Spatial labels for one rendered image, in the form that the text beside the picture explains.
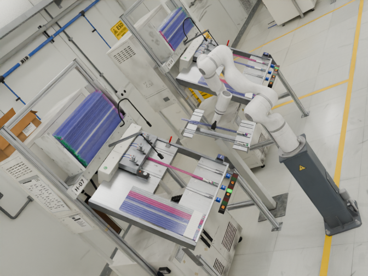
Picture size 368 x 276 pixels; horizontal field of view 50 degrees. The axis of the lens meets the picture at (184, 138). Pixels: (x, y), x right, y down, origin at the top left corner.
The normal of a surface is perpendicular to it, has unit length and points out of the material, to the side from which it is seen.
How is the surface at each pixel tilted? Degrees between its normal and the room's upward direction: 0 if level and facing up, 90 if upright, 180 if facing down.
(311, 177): 90
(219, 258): 90
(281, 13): 90
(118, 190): 47
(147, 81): 90
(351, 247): 0
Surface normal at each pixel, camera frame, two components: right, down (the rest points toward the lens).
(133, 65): -0.36, 0.65
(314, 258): -0.59, -0.72
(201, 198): 0.13, -0.69
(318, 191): -0.18, 0.56
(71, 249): 0.72, -0.27
